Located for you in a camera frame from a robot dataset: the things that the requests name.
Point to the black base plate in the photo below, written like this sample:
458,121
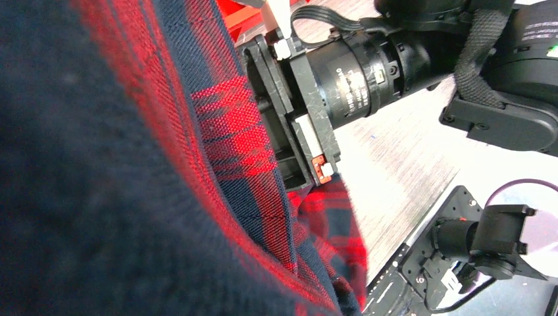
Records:
416,272

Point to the red plastic bin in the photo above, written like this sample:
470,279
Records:
240,20

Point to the dark plaid garment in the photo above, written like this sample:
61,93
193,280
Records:
137,177

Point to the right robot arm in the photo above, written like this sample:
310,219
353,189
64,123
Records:
502,55

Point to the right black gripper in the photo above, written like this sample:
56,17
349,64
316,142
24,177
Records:
293,112

